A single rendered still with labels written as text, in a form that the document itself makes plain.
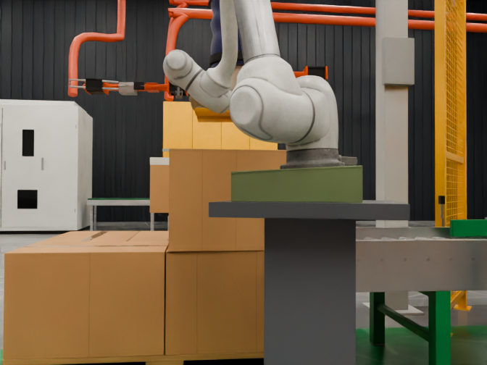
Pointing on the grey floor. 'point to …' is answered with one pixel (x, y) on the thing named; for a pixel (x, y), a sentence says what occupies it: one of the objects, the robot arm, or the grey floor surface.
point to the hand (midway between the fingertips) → (178, 86)
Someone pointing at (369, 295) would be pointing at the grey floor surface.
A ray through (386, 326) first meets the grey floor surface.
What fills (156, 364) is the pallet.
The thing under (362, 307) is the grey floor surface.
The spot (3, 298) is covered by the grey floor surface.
